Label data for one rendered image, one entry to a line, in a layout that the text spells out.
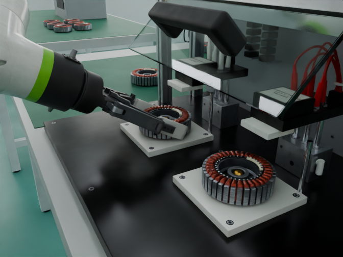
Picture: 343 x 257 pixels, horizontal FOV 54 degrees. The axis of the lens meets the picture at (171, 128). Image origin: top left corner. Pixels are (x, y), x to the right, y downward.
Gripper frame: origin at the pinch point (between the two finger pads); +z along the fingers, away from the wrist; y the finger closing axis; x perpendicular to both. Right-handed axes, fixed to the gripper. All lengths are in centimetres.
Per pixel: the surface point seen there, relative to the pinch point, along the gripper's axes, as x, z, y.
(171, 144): 2.8, -0.5, -6.7
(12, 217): 87, 8, 94
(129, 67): -4, 18, 64
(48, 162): 16.6, -18.1, 3.7
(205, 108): -5.6, 10.9, 2.4
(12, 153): 73, 8, 136
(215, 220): 5.6, -5.1, -28.9
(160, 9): -14.5, -25.8, -29.1
